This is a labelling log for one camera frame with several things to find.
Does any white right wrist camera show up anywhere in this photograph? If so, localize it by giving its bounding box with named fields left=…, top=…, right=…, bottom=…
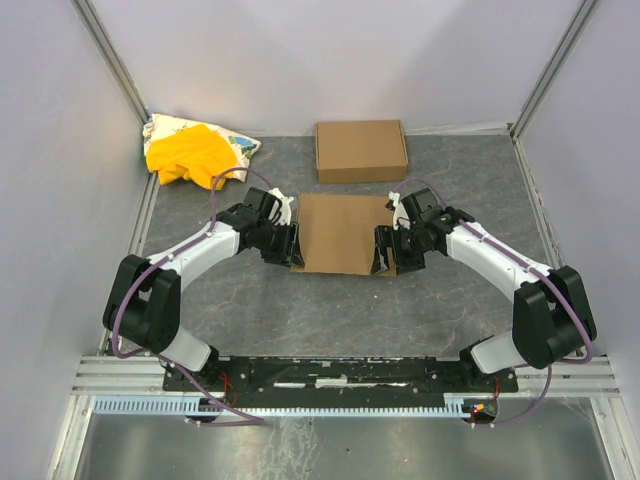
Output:
left=385, top=191, right=411, bottom=230

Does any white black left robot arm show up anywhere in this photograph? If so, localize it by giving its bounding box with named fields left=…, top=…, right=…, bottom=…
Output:
left=103, top=187, right=304, bottom=372

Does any yellow cloth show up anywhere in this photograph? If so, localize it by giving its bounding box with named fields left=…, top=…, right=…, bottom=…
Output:
left=146, top=125, right=238, bottom=190

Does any right aluminium floor rail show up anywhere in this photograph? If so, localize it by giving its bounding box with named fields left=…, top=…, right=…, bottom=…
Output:
left=512, top=136, right=639, bottom=479

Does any aluminium frame post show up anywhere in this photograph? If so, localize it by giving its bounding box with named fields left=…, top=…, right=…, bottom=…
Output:
left=509, top=0, right=600, bottom=142
left=70, top=0, right=151, bottom=124

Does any folded brown cardboard box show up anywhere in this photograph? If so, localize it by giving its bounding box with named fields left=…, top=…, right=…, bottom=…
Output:
left=315, top=120, right=409, bottom=184

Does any light blue slotted cable duct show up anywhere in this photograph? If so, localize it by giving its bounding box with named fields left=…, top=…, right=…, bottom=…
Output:
left=93, top=388, right=471, bottom=419

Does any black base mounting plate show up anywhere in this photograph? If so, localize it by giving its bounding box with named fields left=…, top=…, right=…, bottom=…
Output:
left=193, top=356, right=518, bottom=406

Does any white patterned cloth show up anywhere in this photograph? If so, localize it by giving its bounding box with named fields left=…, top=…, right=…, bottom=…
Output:
left=142, top=114, right=261, bottom=181

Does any right aluminium frame post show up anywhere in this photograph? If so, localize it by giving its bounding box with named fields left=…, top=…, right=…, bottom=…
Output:
left=509, top=0, right=600, bottom=142

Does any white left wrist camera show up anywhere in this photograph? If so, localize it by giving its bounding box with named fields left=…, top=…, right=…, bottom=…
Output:
left=268, top=187, right=294, bottom=226

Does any brown cardboard box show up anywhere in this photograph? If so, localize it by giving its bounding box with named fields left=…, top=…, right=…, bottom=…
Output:
left=315, top=120, right=409, bottom=184
left=290, top=193, right=393, bottom=276

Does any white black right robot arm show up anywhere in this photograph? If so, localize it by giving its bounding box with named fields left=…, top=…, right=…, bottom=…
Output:
left=371, top=188, right=597, bottom=374

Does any left aluminium frame post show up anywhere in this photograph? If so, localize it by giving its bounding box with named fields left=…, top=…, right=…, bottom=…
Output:
left=70, top=0, right=151, bottom=124

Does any aluminium front rail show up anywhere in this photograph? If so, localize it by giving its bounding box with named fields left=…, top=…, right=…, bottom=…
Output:
left=71, top=356, right=621, bottom=398

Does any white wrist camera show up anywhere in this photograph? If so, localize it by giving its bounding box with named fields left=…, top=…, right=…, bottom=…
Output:
left=268, top=187, right=294, bottom=226
left=385, top=191, right=411, bottom=230

